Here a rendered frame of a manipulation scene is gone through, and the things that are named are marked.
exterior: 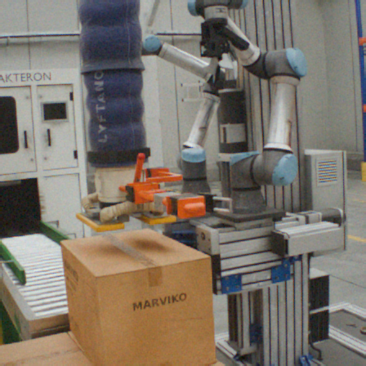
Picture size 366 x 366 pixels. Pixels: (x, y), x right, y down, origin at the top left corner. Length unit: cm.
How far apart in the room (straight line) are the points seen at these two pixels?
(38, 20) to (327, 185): 964
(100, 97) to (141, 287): 67
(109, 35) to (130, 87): 20
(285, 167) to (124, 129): 59
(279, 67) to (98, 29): 69
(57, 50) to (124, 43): 955
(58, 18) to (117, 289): 1011
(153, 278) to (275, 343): 93
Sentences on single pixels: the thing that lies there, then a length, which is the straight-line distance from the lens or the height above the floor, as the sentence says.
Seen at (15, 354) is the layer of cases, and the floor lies 54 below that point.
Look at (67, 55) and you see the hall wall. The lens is 1135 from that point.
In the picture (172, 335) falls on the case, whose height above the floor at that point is 69.
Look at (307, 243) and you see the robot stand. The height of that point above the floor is 91.
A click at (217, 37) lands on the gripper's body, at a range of 168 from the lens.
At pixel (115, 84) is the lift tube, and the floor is 154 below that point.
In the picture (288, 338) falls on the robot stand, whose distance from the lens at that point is 245.
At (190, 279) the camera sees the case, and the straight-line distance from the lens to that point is 172.
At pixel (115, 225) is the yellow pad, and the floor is 107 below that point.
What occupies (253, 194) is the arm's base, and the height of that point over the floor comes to 111.
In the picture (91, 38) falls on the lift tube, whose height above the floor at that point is 171.
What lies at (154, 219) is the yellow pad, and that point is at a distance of 178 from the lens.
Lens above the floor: 139
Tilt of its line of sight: 7 degrees down
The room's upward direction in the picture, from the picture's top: 4 degrees counter-clockwise
